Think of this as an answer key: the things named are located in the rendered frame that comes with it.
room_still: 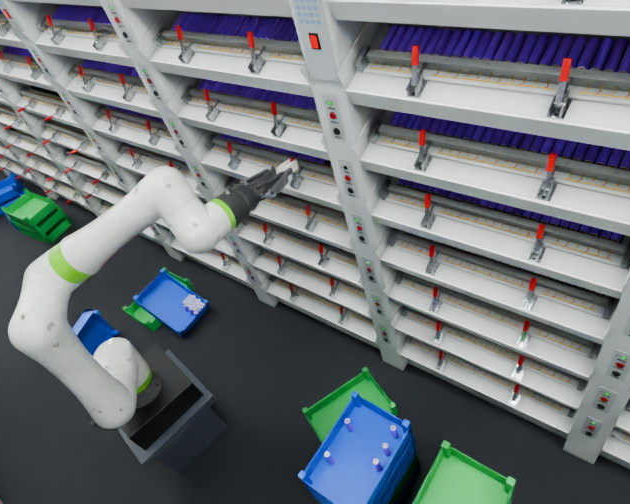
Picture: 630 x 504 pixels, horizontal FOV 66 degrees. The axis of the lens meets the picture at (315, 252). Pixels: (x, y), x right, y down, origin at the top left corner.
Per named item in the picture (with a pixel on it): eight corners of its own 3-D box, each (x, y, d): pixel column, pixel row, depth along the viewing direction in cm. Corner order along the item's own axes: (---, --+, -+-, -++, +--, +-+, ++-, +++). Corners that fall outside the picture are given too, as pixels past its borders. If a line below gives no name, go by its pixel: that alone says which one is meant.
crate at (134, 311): (153, 332, 239) (145, 323, 233) (129, 317, 249) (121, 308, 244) (194, 288, 252) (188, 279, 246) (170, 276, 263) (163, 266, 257)
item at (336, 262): (367, 290, 166) (353, 276, 155) (243, 239, 199) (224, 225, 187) (392, 240, 170) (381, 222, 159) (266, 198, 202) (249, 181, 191)
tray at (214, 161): (347, 213, 139) (335, 197, 131) (207, 168, 172) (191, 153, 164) (378, 155, 143) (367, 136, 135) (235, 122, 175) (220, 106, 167)
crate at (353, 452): (360, 525, 132) (355, 518, 126) (303, 484, 143) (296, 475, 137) (413, 432, 145) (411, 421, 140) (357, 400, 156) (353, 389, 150)
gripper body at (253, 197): (230, 210, 132) (253, 194, 138) (252, 219, 128) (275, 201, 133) (224, 187, 128) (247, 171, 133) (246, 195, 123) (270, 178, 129)
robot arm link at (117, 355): (114, 409, 160) (84, 380, 146) (117, 369, 171) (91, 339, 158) (152, 398, 160) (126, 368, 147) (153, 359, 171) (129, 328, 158)
